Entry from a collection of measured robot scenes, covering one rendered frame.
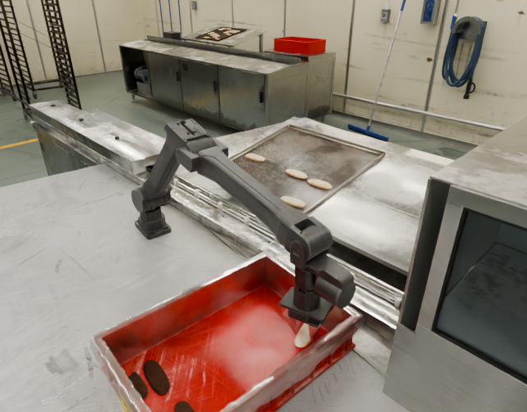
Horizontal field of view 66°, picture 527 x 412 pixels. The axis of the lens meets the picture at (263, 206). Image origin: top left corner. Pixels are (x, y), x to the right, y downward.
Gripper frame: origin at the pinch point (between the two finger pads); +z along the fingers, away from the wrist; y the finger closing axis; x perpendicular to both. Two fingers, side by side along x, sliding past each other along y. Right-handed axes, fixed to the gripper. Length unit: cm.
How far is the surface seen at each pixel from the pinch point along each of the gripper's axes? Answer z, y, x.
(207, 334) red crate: 3.4, -20.8, -9.0
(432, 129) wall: 75, -38, 418
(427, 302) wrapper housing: -23.0, 23.3, -4.2
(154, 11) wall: -25, -588, 564
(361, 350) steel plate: 3.9, 11.8, 5.5
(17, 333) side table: 4, -60, -32
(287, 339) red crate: 3.5, -4.0, -0.8
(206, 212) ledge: 0, -53, 32
